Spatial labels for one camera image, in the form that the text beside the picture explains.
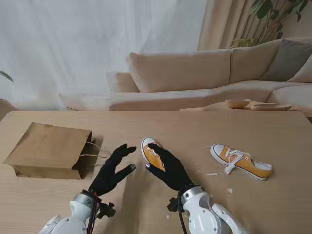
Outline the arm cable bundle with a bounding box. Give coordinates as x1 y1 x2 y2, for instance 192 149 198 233
177 192 188 234
86 191 98 234

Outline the beige cushion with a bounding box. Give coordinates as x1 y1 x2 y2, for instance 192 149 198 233
287 55 312 83

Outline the green houseplant leaf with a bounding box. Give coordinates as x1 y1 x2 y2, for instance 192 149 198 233
0 70 14 82

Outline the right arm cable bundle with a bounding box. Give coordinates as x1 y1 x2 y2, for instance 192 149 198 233
177 192 188 234

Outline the yellow canvas sneaker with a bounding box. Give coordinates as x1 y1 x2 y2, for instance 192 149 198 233
141 136 166 172
210 143 273 181

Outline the beige sofa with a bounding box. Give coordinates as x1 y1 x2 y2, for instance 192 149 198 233
59 36 312 112

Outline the beige planter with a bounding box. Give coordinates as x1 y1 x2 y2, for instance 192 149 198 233
0 98 18 121

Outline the low wooden side table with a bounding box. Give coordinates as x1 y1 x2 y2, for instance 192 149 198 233
179 101 303 113

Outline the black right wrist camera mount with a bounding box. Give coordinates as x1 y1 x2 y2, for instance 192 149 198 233
167 197 182 213

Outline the beige curtain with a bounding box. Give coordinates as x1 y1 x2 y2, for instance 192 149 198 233
196 0 271 51

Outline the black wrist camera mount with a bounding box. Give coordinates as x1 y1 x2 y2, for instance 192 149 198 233
96 201 117 219
167 197 182 213

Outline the green leafy houseplant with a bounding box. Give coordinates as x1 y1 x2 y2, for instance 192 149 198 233
230 0 309 48

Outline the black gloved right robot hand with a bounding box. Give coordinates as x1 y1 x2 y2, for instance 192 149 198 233
145 143 193 191

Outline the grey cushion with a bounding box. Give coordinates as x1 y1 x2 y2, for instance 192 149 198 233
262 39 312 82

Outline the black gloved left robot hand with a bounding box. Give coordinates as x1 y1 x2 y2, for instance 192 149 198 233
88 143 137 197

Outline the brown paper bag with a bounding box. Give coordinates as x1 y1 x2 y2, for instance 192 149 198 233
2 121 108 180

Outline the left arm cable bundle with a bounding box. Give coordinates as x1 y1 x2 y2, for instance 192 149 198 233
86 191 98 234

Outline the white sheer curtain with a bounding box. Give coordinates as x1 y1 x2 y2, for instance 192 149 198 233
0 0 208 112

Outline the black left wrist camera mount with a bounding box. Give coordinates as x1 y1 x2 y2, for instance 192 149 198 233
96 201 117 219

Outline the shallow wooden tray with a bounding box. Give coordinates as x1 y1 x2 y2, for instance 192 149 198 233
250 103 293 112

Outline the wooden bowl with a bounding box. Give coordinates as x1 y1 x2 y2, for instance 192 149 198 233
225 98 252 109

